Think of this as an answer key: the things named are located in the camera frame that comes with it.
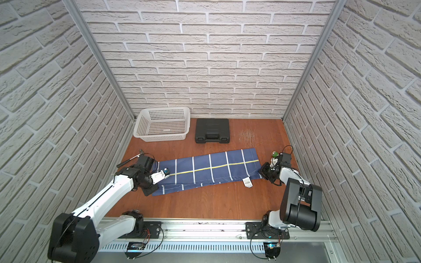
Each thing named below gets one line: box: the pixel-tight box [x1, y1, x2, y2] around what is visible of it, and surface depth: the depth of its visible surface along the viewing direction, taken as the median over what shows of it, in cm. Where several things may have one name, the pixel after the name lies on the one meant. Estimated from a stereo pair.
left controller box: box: [124, 241, 147, 260], surface depth 71 cm
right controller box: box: [263, 242, 282, 260], surface depth 71 cm
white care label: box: [242, 176, 253, 188], surface depth 89 cm
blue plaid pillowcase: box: [153, 147, 263, 197], surface depth 96 cm
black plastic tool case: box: [195, 118, 231, 144], surface depth 106 cm
